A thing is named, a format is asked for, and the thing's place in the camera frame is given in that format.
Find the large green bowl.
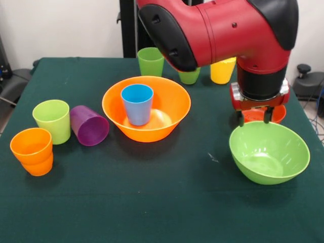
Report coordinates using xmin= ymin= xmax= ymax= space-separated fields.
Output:
xmin=229 ymin=120 xmax=311 ymax=185

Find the tangle of floor cables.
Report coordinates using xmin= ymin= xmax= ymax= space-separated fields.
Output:
xmin=302 ymin=86 xmax=324 ymax=147

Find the lime green cup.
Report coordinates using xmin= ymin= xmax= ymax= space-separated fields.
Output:
xmin=32 ymin=99 xmax=71 ymax=145

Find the black equipment box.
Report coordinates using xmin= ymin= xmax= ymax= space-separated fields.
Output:
xmin=0 ymin=34 xmax=13 ymax=82

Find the blue cup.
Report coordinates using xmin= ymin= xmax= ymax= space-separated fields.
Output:
xmin=120 ymin=84 xmax=154 ymax=126

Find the yellow cup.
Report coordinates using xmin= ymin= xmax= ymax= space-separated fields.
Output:
xmin=210 ymin=57 xmax=237 ymax=85

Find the purple cup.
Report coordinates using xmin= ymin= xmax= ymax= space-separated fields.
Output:
xmin=69 ymin=105 xmax=110 ymax=147

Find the grey black device base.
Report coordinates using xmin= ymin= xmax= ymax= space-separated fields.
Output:
xmin=293 ymin=63 xmax=324 ymax=102
xmin=0 ymin=68 xmax=35 ymax=107

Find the red bowl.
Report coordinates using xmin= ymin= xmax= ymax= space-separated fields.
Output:
xmin=241 ymin=104 xmax=287 ymax=125

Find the large orange bowl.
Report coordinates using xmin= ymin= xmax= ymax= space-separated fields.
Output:
xmin=101 ymin=75 xmax=192 ymax=143

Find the orange cup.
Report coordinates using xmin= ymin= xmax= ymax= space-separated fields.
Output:
xmin=10 ymin=128 xmax=54 ymax=165
xmin=20 ymin=151 xmax=54 ymax=177

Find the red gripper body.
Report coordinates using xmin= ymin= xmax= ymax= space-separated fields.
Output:
xmin=229 ymin=78 xmax=291 ymax=112

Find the dark green tablecloth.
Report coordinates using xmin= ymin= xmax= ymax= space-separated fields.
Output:
xmin=0 ymin=57 xmax=324 ymax=243

